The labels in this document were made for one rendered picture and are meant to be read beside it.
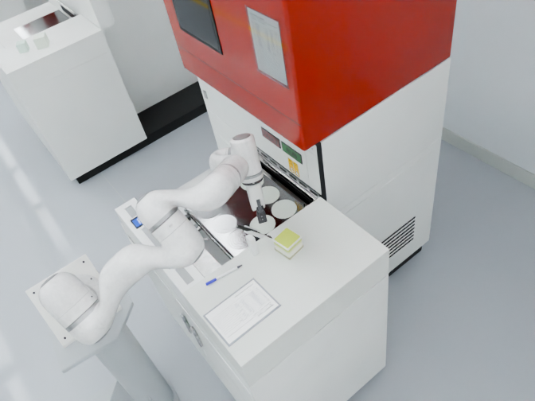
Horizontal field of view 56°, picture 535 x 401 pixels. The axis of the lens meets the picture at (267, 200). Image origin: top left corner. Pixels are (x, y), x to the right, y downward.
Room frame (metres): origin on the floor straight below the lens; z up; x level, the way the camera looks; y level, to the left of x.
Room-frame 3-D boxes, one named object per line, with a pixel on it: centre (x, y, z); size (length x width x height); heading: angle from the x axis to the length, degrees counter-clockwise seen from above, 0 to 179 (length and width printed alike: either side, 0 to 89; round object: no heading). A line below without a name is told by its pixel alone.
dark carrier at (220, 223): (1.40, 0.09, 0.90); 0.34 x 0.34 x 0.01; 28
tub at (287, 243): (1.10, -0.04, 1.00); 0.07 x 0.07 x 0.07; 37
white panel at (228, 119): (1.68, -0.02, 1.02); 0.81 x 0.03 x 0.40; 28
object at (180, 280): (1.28, 0.44, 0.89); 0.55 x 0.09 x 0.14; 28
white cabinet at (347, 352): (1.28, 0.15, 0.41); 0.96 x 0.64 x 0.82; 28
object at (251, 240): (1.13, 0.07, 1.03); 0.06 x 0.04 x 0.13; 118
